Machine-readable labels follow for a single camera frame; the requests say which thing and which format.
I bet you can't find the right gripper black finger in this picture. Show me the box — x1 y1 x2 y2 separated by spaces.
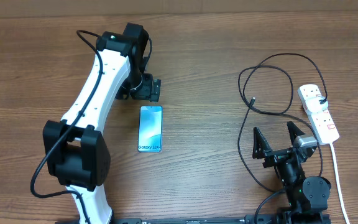
287 121 305 144
252 127 272 159

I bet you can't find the Samsung Galaxy smartphone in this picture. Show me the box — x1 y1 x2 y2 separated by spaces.
138 106 163 152

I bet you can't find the black USB charging cable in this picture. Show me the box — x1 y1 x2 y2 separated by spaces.
237 52 329 194

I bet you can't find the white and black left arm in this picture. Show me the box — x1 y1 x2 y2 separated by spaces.
30 23 161 223

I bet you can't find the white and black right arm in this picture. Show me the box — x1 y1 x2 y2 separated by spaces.
245 121 331 223

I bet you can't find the white USB charger plug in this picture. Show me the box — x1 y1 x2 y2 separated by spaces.
304 96 328 114

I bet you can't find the white power extension strip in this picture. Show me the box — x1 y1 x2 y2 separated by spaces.
297 84 339 145

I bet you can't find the white extension strip cord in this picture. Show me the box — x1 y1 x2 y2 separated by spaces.
329 142 351 224

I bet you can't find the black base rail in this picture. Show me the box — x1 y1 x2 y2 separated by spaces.
54 213 332 224

